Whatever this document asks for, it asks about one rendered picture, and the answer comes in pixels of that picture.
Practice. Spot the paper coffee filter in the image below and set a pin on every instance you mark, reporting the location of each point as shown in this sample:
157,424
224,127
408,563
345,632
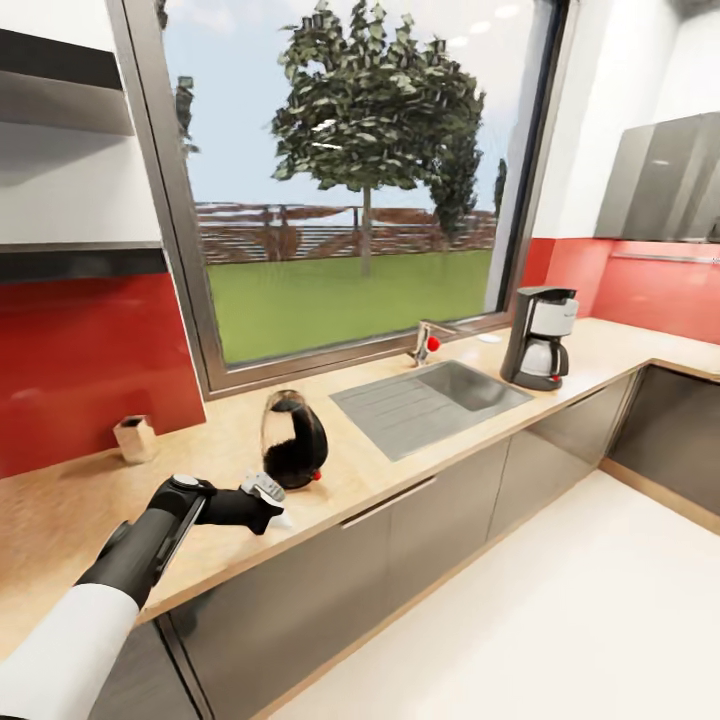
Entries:
283,521

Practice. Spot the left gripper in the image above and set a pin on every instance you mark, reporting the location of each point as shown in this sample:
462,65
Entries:
245,509

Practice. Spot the dishwasher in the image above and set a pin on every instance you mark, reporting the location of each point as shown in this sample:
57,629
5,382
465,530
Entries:
145,682

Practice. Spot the drop in sink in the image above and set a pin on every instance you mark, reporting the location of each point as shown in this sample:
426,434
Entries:
405,413

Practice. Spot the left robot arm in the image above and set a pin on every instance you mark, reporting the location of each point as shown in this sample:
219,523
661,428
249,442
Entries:
58,671

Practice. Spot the coffee maker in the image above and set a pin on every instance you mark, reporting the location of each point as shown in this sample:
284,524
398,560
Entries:
535,357

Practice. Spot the water glass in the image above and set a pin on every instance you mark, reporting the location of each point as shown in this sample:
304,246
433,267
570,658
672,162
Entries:
136,439

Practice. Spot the electric kettle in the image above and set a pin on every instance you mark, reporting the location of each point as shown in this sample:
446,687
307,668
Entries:
292,440

